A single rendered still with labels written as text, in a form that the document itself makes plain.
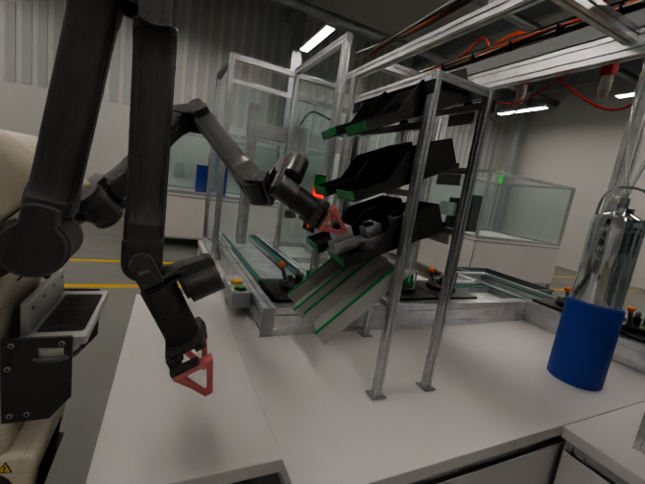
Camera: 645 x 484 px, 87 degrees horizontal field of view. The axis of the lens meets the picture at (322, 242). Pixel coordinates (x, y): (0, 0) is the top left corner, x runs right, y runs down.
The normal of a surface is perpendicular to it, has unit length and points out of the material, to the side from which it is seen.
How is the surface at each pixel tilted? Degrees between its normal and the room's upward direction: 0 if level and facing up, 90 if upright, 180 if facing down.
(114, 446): 0
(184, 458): 0
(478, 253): 90
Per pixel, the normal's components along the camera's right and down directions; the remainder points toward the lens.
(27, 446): 0.27, -0.96
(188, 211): 0.40, 0.21
